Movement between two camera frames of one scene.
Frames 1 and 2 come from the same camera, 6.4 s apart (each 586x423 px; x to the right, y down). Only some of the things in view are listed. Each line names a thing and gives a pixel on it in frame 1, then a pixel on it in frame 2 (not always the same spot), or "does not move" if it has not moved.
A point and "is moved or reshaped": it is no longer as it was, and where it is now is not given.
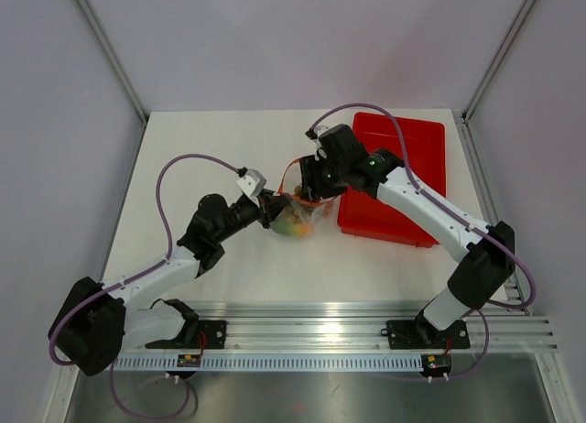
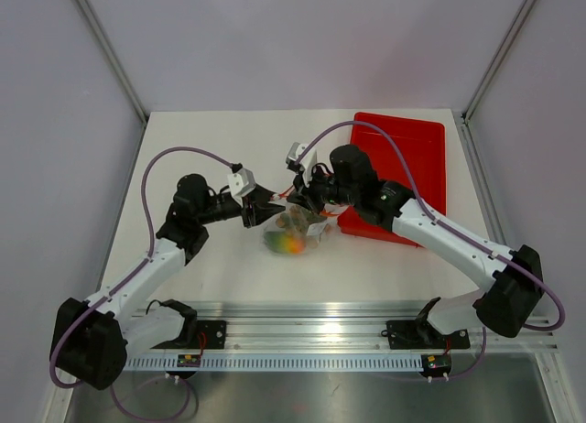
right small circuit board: (436, 364) does not move
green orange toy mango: (291, 228) → (283, 243)
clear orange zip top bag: (300, 217) is moved or reshaped
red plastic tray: (363, 211) does not move
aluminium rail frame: (361, 327) does not move
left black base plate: (209, 335) does not move
